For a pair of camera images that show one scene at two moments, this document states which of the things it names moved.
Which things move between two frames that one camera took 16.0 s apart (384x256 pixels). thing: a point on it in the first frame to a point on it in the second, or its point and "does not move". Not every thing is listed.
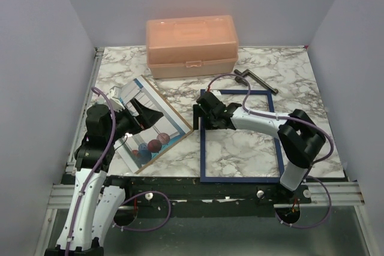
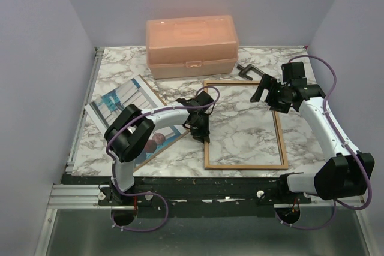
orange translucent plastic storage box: x=191 y=45 does not move
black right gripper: x=198 y=112 to x=270 y=83
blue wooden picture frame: x=261 y=179 to x=206 y=145
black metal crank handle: x=243 y=80 to x=243 y=72
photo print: x=139 y=149 does not move
